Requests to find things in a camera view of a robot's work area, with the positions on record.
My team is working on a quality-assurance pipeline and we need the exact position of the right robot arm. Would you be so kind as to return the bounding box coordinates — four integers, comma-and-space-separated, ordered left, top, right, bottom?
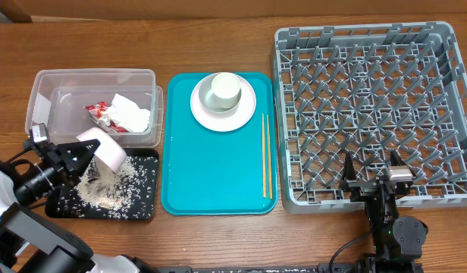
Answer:
328, 150, 428, 272

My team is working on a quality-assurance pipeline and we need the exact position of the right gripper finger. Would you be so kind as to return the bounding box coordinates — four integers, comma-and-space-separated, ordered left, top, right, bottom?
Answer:
343, 152, 357, 181
390, 150, 406, 167

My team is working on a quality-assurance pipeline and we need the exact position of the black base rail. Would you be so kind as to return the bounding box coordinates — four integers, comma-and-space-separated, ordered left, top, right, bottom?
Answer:
155, 262, 364, 273

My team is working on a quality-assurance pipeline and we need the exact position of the grey shallow bowl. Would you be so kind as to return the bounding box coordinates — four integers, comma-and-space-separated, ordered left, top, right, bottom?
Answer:
199, 83, 241, 114

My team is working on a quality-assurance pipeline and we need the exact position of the white napkin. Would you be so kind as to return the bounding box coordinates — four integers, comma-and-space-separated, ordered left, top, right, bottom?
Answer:
96, 94, 150, 133

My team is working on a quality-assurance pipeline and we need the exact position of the spilled rice pile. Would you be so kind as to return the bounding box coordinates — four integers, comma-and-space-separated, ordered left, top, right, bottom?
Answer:
57, 154, 158, 220

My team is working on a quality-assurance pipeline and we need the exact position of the clear plastic bin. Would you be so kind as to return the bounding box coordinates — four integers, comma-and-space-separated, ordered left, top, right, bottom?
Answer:
24, 68, 164, 148

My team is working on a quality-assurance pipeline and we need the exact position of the small white dish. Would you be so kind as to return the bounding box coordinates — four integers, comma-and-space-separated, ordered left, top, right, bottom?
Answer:
77, 127, 127, 173

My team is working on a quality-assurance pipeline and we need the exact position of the pale green cup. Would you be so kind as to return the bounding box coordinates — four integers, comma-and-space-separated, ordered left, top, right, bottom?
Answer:
211, 72, 241, 109

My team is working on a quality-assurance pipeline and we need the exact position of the large white plate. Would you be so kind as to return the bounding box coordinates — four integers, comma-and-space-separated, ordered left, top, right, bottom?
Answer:
190, 72, 256, 132

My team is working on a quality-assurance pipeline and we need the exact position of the red snack wrapper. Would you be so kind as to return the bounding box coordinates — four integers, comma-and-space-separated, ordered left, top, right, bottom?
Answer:
85, 102, 127, 133

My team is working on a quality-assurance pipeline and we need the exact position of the teal plastic serving tray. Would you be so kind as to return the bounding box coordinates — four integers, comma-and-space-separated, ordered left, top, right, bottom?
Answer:
161, 72, 278, 215

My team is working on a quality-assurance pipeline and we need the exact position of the grey plastic dishwasher rack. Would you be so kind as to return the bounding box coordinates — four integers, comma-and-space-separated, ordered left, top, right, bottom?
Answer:
272, 21, 467, 214

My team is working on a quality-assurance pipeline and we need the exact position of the black plastic tray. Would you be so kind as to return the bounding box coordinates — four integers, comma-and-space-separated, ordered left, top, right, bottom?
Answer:
45, 146, 161, 221

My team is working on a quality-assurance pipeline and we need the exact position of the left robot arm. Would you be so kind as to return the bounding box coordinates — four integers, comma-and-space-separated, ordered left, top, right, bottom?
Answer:
0, 140, 156, 272

